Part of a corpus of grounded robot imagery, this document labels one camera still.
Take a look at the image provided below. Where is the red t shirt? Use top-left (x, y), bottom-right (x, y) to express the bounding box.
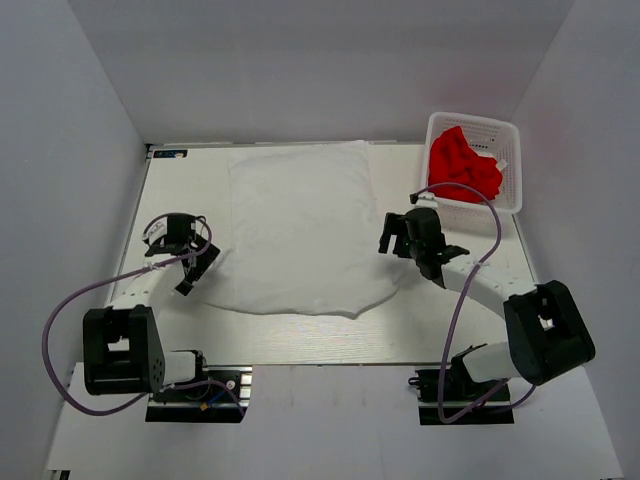
top-left (427, 126), bottom-right (503, 203)

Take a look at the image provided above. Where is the white t shirt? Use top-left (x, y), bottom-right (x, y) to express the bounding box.
top-left (194, 140), bottom-right (406, 318)

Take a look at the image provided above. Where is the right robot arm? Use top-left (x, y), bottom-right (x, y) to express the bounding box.
top-left (379, 207), bottom-right (596, 399)

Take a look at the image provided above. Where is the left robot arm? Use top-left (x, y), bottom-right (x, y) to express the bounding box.
top-left (83, 213), bottom-right (220, 399)

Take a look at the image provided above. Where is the blue table label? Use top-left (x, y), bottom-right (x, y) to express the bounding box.
top-left (153, 149), bottom-right (188, 159)

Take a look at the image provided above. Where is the white plastic basket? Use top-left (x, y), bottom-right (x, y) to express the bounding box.
top-left (421, 112), bottom-right (522, 215)

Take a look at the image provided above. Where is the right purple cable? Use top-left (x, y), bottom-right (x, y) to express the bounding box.
top-left (408, 182), bottom-right (539, 425)

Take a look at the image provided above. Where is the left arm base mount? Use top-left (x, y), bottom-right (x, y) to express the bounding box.
top-left (145, 365), bottom-right (253, 424)

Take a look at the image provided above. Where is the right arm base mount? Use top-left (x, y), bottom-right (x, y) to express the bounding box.
top-left (408, 367), bottom-right (514, 426)

